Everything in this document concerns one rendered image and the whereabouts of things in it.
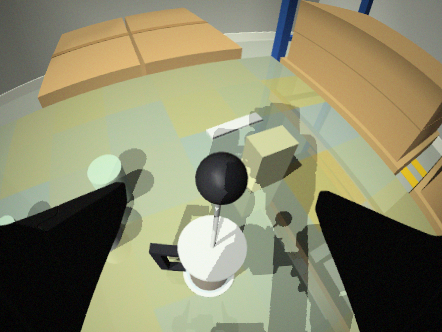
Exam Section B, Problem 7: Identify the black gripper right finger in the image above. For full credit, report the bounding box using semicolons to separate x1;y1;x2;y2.
316;190;442;332

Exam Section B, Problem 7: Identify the white flat bar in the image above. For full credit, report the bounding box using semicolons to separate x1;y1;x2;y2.
206;111;264;139

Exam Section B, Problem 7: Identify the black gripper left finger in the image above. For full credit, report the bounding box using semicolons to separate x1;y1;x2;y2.
0;182;128;332

